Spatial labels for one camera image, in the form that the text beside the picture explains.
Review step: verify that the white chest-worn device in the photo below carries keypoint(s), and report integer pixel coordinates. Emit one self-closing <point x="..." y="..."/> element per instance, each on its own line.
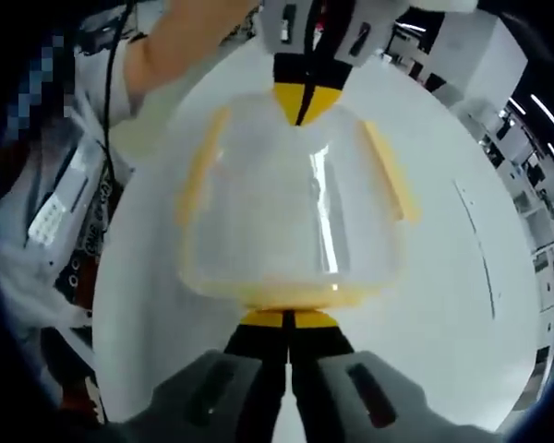
<point x="69" y="194"/>

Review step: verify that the row of white office desks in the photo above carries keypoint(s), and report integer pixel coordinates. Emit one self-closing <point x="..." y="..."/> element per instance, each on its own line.
<point x="535" y="194"/>

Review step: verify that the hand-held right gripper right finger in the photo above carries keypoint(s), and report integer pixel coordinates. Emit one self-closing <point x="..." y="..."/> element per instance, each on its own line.
<point x="341" y="397"/>

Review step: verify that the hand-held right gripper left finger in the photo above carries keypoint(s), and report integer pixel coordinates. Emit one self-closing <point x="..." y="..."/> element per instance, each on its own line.
<point x="221" y="397"/>

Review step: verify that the white square pillar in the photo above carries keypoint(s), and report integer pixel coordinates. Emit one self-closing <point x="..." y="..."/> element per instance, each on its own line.
<point x="485" y="64"/>

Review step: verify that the clear plastic storage box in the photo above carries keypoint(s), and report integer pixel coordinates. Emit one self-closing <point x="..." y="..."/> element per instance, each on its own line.
<point x="258" y="207"/>

